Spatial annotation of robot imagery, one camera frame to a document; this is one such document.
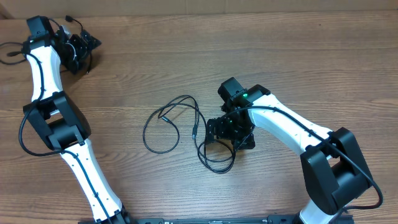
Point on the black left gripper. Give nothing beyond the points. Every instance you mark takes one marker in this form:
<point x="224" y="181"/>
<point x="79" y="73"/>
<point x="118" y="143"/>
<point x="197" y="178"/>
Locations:
<point x="83" y="48"/>

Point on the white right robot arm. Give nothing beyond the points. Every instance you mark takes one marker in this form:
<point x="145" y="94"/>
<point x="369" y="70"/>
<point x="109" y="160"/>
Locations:
<point x="337" y="177"/>

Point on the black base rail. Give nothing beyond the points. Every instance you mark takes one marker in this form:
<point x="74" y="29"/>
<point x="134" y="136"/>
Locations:
<point x="271" y="219"/>

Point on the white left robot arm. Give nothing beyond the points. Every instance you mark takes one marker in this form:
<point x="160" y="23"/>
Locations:
<point x="56" y="118"/>

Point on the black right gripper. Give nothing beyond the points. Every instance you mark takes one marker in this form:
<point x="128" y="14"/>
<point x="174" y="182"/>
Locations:
<point x="247" y="140"/>

